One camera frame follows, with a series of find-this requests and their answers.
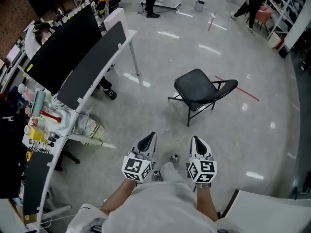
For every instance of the teal cylinder bottle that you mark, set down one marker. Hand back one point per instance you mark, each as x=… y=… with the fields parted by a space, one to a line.
x=39 y=103

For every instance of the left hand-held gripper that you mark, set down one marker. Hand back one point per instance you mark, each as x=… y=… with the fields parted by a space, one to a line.
x=132 y=165

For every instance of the red handheld appliance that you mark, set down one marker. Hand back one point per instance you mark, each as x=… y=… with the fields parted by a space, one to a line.
x=52 y=116

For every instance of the black waste bin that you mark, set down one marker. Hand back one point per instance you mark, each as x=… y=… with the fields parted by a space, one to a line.
x=284 y=52

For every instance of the black computer monitor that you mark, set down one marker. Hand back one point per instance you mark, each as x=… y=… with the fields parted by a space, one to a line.
x=65 y=47

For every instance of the pale green carton box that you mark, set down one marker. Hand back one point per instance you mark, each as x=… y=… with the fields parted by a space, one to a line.
x=93 y=130

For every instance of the dark grey desk divider panel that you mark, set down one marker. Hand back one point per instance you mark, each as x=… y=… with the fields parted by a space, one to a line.
x=37 y=183
x=94 y=64

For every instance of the red floor tape strip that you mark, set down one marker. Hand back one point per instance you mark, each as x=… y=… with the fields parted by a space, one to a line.
x=211 y=23
x=243 y=90

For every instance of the person's white t-shirt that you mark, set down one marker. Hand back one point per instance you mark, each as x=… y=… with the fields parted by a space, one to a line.
x=155 y=207

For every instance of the person's shoe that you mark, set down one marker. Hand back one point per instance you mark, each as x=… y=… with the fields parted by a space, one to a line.
x=157 y=176
x=174 y=158

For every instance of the person's left forearm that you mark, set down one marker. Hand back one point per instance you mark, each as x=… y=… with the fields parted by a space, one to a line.
x=116 y=195

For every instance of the black folding chair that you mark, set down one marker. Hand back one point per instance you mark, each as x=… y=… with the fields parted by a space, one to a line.
x=196 y=86

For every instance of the person's grey trousers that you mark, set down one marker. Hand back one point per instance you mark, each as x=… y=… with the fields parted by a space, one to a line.
x=173 y=173

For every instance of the white square bin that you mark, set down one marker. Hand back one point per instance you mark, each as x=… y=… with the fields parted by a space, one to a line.
x=274 y=39

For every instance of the grey waste bin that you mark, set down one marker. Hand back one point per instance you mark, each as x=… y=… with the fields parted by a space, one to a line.
x=199 y=6

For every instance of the person's left shoe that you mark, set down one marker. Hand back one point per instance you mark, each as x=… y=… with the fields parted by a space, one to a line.
x=157 y=176

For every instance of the silver wristwatch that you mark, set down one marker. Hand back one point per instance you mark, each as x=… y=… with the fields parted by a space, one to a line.
x=202 y=185

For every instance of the person's right forearm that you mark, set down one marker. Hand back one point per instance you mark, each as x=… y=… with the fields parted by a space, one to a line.
x=206 y=203

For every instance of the white shelving rack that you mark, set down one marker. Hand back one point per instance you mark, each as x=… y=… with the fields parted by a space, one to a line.
x=284 y=8

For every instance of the person's right shoe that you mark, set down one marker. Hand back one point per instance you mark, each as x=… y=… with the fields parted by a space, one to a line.
x=174 y=158

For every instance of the red canister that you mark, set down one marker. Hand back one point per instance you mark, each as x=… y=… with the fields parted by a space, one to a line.
x=280 y=44

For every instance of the pink armchair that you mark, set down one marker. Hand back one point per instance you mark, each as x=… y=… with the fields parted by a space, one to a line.
x=266 y=13

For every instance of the small white floor box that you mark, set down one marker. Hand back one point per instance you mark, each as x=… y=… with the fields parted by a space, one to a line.
x=213 y=14

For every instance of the long white office desk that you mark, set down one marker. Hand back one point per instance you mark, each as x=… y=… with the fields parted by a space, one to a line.
x=132 y=33

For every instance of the black garment pile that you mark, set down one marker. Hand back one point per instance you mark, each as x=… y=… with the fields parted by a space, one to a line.
x=9 y=154

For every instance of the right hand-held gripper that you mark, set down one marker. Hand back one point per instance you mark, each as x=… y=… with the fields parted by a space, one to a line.
x=206 y=166

